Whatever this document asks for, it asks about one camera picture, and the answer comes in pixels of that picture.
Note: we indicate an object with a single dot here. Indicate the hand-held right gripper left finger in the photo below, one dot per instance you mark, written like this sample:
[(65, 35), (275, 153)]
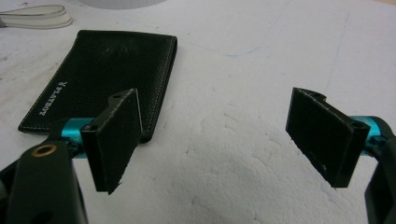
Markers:
[(112, 146)]

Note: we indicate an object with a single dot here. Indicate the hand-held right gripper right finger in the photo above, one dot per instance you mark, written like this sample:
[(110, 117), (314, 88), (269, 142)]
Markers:
[(327, 137)]

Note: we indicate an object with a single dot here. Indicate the black leather wallet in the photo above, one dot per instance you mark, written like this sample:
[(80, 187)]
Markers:
[(102, 71)]

